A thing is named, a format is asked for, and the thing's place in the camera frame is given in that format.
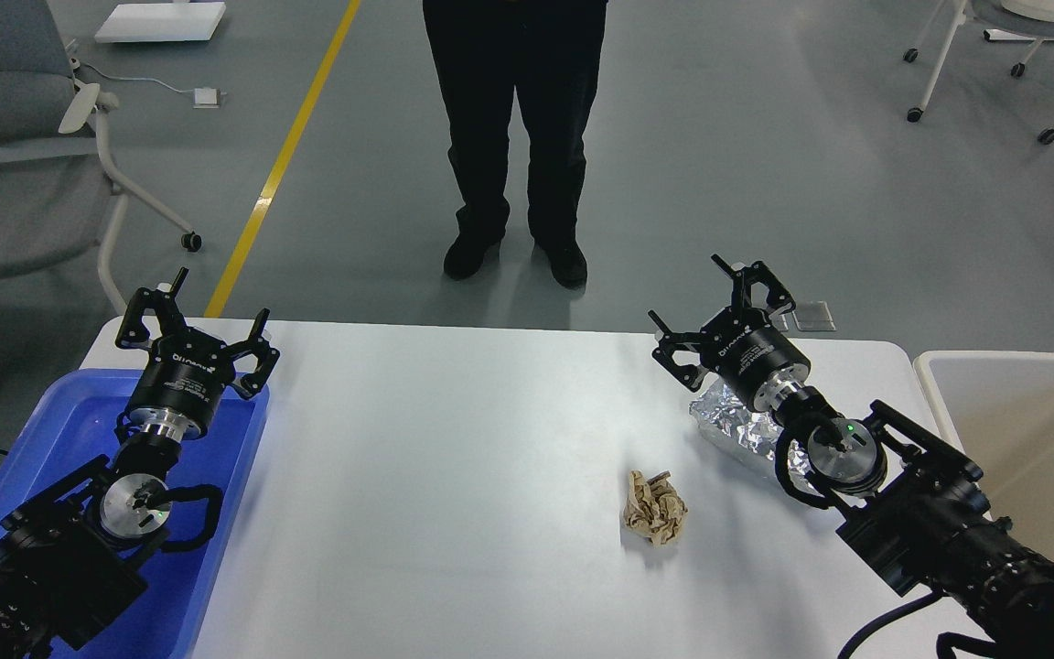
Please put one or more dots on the white plastic bin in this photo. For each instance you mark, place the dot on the white plastic bin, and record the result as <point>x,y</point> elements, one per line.
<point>999,407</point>

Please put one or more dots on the grey office chair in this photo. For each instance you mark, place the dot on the grey office chair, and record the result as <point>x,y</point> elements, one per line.
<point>61,194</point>

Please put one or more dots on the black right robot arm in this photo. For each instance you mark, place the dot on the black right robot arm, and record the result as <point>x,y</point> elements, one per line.
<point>912,506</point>

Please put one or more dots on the crumpled brown paper ball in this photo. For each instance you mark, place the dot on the crumpled brown paper ball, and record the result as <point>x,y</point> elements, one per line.
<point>653,508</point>

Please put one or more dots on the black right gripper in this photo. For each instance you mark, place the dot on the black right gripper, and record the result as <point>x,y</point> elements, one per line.
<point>743,344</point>

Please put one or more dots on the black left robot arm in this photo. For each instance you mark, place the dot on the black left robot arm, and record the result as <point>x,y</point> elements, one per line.
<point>71,555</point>

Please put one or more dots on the metal floor plate right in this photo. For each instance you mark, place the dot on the metal floor plate right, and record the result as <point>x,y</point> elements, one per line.
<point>814,317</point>

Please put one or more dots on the aluminium foil bag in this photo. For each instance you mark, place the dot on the aluminium foil bag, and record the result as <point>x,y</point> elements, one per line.
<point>748,437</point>

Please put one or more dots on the white flat floor box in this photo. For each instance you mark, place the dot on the white flat floor box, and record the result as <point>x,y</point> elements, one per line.
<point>161,22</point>

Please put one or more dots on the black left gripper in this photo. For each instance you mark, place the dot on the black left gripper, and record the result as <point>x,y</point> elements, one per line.
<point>181,384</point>

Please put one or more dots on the white power adapter with cable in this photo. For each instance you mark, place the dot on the white power adapter with cable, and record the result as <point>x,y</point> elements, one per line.
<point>200,97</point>

